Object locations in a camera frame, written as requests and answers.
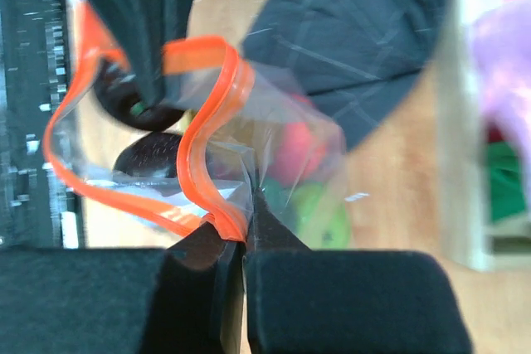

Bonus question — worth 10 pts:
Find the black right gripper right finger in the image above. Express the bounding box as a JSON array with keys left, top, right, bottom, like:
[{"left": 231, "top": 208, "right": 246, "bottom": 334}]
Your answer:
[{"left": 244, "top": 193, "right": 473, "bottom": 353}]

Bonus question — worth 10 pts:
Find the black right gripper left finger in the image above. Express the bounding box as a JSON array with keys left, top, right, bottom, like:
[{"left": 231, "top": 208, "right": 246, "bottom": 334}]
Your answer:
[{"left": 1, "top": 224, "right": 242, "bottom": 353}]

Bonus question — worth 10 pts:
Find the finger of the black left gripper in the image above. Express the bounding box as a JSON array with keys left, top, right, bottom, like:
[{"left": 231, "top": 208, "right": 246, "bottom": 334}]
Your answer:
[{"left": 61, "top": 0, "right": 207, "bottom": 109}]

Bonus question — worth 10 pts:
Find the clear zip top bag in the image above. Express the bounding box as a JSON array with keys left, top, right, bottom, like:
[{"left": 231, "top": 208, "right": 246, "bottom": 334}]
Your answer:
[{"left": 42, "top": 1, "right": 348, "bottom": 241}]

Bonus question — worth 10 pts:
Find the green fake apple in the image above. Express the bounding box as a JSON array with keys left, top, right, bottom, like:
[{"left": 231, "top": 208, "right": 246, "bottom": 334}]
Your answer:
[{"left": 261, "top": 178, "right": 351, "bottom": 250}]

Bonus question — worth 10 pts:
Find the dark purple fake eggplant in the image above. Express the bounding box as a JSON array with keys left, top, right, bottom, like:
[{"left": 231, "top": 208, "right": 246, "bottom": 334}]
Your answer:
[{"left": 113, "top": 132, "right": 182, "bottom": 178}]

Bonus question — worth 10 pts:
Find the red fake apple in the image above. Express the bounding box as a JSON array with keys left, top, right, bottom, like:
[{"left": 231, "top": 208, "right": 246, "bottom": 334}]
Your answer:
[{"left": 268, "top": 122, "right": 327, "bottom": 187}]

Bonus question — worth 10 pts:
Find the wooden clothes rack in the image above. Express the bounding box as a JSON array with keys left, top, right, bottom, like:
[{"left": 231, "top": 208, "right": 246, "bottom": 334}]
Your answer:
[{"left": 434, "top": 0, "right": 530, "bottom": 271}]

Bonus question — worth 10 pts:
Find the dark grey checked cloth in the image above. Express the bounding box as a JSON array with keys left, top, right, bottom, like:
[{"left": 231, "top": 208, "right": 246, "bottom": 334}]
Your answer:
[{"left": 242, "top": 0, "right": 447, "bottom": 149}]

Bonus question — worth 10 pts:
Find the green t-shirt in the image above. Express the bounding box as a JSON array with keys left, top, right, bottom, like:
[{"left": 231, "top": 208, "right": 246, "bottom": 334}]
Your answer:
[{"left": 486, "top": 141, "right": 526, "bottom": 224}]

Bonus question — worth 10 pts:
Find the pink t-shirt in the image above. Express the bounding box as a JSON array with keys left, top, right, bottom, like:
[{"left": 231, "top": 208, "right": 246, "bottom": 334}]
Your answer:
[{"left": 468, "top": 0, "right": 530, "bottom": 155}]

